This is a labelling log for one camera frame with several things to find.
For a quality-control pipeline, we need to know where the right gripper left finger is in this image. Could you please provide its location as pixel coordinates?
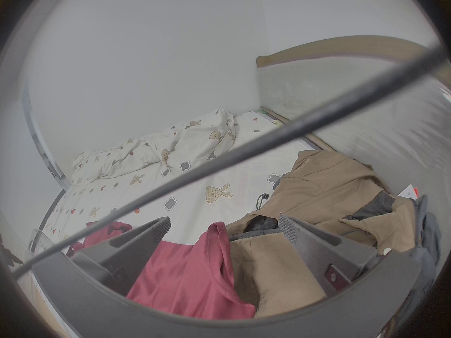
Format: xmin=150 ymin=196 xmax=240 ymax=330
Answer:
xmin=71 ymin=216 xmax=173 ymax=297

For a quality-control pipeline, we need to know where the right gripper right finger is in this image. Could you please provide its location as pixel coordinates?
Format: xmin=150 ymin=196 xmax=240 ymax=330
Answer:
xmin=278 ymin=214 xmax=380 ymax=297

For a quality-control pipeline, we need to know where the red shirt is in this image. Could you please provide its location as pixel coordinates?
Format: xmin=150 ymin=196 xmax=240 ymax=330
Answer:
xmin=66 ymin=220 xmax=257 ymax=321

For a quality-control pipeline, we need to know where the brown jacket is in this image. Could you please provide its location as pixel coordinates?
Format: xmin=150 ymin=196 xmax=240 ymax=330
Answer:
xmin=225 ymin=149 xmax=428 ymax=319

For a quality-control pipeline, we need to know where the bed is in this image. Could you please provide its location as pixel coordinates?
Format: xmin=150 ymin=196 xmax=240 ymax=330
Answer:
xmin=21 ymin=35 xmax=451 ymax=321

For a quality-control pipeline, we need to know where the grey garment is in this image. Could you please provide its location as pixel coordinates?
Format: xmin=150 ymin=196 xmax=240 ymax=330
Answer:
xmin=414 ymin=194 xmax=445 ymax=326

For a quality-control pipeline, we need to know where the white printed quilt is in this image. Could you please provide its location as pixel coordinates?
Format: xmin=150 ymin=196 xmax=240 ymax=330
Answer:
xmin=70 ymin=108 xmax=237 ymax=186

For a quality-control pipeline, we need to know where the black cable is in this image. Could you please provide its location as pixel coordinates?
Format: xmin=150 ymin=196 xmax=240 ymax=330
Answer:
xmin=14 ymin=44 xmax=449 ymax=281

